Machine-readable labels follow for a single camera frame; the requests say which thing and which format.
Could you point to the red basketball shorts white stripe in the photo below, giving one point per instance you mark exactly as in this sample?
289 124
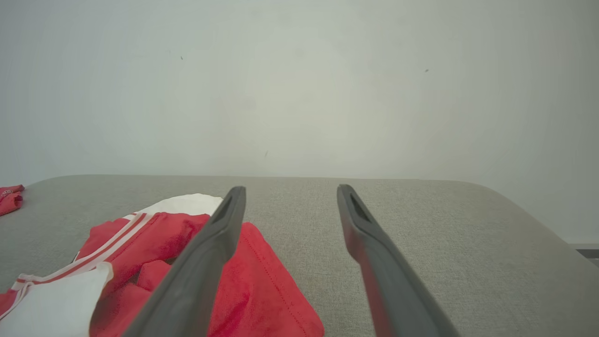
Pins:
10 199

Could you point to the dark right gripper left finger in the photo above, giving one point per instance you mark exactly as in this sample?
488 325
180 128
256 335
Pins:
196 281

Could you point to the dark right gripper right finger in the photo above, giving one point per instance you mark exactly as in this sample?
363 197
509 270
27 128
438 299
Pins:
388 281

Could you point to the dark grey baseboard strip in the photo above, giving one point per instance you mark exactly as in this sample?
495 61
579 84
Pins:
588 252

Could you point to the red basketball jersey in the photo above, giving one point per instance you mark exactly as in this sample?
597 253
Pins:
262 290

